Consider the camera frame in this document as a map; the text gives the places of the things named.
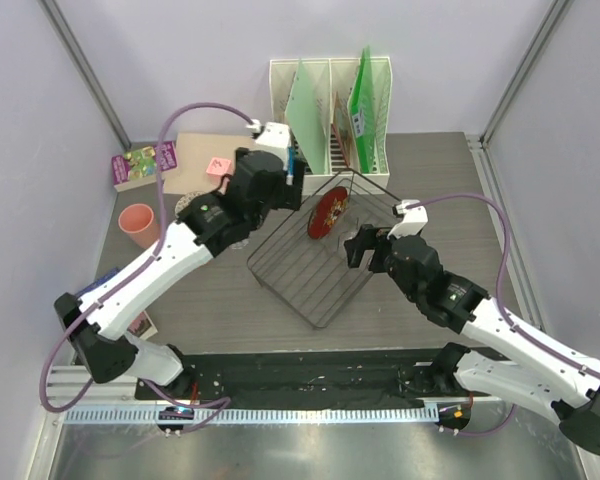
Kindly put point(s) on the bright green mesh folder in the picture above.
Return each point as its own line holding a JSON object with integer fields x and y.
{"x": 361, "y": 107}

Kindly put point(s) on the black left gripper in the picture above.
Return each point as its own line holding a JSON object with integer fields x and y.
{"x": 290, "y": 194}

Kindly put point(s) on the red floral lacquer plate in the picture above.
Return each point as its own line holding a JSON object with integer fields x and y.
{"x": 328, "y": 210}

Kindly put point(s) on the white slotted cable duct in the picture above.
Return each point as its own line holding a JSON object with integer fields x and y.
{"x": 171, "y": 415}

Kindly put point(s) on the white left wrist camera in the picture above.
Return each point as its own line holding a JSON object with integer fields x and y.
{"x": 272, "y": 137}

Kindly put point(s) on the black wire dish rack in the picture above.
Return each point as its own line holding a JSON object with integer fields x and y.
{"x": 309, "y": 276}

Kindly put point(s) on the white file organizer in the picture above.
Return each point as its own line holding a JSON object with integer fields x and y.
{"x": 325, "y": 82}

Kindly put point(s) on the pink plastic tumbler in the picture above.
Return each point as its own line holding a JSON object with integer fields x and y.
{"x": 138, "y": 222}

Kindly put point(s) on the light green folder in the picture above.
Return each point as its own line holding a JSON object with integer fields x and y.
{"x": 307, "y": 125}

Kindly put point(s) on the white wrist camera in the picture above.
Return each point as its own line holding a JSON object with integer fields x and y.
{"x": 272, "y": 137}
{"x": 412, "y": 218}

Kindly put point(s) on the brown cardboard sheet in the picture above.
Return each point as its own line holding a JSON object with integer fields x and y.
{"x": 194, "y": 152}

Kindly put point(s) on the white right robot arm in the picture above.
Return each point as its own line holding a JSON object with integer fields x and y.
{"x": 541, "y": 375}

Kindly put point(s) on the brown patterned ceramic bowl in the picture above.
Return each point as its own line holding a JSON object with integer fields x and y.
{"x": 185, "y": 200}

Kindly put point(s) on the blue booklet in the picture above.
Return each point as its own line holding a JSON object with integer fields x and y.
{"x": 293, "y": 159}

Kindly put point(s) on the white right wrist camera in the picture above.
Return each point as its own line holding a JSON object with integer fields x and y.
{"x": 412, "y": 218}

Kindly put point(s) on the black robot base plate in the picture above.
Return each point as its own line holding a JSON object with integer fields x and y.
{"x": 319, "y": 380}

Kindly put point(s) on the pink cube block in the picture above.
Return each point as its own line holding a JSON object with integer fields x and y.
{"x": 218, "y": 167}

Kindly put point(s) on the purple paperback book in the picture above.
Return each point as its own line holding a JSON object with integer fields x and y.
{"x": 137, "y": 168}

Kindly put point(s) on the illustrated book in organizer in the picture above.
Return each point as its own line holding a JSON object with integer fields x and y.
{"x": 342, "y": 129}

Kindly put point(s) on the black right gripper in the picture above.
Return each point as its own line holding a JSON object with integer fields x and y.
{"x": 366, "y": 239}

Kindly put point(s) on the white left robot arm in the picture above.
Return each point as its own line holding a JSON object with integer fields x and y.
{"x": 209, "y": 224}

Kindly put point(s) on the blue Jane Eyre book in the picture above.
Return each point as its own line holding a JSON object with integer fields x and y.
{"x": 142, "y": 327}

